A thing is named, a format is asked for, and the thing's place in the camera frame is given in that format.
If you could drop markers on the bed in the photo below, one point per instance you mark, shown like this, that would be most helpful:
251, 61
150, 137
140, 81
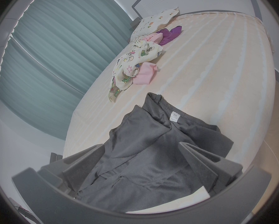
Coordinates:
211, 66

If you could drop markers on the blue-green curtain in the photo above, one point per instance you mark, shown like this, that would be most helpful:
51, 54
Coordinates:
71, 31
36, 90

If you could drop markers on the white printed pillow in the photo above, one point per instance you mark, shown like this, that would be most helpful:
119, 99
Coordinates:
153, 20

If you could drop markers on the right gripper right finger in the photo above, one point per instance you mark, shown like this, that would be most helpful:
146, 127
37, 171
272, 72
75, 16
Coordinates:
207, 169

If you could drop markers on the pink garment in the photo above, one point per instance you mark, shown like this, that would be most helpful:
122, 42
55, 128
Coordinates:
145, 75
152, 37

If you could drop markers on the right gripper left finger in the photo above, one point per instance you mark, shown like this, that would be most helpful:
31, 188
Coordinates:
81, 169

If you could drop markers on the black T-shirt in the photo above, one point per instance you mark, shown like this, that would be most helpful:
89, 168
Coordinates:
148, 160

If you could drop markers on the purple garment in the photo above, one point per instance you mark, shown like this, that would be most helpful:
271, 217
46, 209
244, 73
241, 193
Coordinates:
169, 33

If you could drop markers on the white printed garment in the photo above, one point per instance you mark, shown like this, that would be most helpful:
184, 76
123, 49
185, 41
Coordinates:
134, 57

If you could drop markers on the grey bedside table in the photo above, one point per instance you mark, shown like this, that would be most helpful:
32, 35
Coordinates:
136, 22

